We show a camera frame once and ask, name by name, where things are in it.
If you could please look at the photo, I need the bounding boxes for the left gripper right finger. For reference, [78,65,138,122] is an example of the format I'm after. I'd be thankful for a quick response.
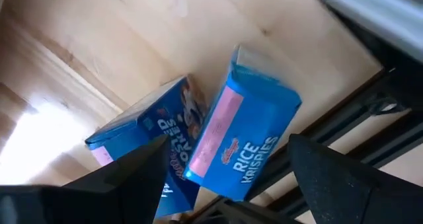
[287,133,423,224]

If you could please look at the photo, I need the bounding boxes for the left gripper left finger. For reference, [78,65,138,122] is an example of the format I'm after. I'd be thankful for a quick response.
[0,134,171,224]

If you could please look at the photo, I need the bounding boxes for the blue Frosted Flakes cereal box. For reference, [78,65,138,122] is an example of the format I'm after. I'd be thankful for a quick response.
[85,74,209,219]

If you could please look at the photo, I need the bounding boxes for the blue Rice Krispies cereal box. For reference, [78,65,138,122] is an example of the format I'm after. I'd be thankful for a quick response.
[183,44,303,202]

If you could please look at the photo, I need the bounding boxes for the black aluminium rig frame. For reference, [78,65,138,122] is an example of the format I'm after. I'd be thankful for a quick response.
[171,60,423,224]

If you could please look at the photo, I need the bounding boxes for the silver metal bracket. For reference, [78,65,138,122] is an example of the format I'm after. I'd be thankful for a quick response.
[306,0,423,65]

